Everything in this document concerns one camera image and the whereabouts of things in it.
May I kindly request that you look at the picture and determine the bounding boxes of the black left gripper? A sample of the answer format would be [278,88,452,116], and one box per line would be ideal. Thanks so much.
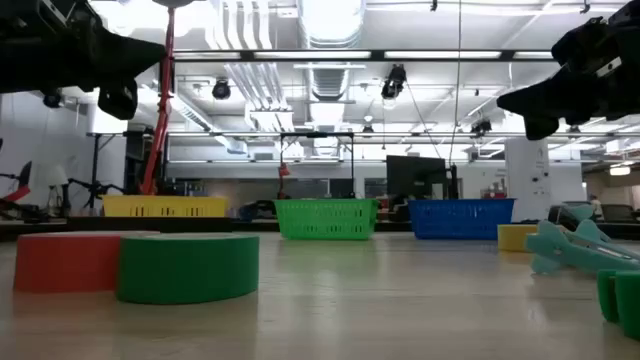
[0,0,167,121]

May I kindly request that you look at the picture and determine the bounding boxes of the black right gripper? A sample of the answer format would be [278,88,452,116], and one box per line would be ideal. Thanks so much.
[496,0,640,141]

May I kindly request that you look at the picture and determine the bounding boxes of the teal staple remover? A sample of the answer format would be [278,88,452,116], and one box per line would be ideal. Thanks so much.
[524,220,640,275]
[559,202,616,244]

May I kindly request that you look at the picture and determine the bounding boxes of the yellow tape roll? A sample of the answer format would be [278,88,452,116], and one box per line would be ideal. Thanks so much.
[497,223,540,253]

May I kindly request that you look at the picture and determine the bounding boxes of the green tape roll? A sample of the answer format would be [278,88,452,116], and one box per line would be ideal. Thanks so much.
[115,233,260,305]

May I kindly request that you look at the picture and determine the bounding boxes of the red tape roll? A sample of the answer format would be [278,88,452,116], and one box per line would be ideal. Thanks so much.
[13,230,161,294]

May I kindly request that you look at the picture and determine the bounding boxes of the white lampshade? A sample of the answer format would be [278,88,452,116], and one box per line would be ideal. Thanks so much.
[43,163,70,189]

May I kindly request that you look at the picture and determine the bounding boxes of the blue plastic basket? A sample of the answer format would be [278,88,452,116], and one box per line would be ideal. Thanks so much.
[407,198,516,241]

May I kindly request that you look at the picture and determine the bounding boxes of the black computer monitor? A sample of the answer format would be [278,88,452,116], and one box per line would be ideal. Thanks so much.
[386,154,447,200]

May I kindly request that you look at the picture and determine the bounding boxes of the yellow plastic basket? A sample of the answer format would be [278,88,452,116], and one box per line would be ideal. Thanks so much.
[102,194,230,219]

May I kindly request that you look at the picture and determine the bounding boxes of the green plastic piece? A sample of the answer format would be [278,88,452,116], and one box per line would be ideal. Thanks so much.
[596,268,640,342]

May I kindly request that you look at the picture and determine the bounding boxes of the green plastic basket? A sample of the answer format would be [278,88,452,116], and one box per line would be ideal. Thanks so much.
[273,198,381,241]

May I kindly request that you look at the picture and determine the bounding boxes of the black aluminium rig frame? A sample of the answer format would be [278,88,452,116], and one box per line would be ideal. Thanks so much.
[0,48,640,244]

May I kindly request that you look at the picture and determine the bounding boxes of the black background rig frame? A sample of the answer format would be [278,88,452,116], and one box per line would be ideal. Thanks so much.
[278,131,356,200]

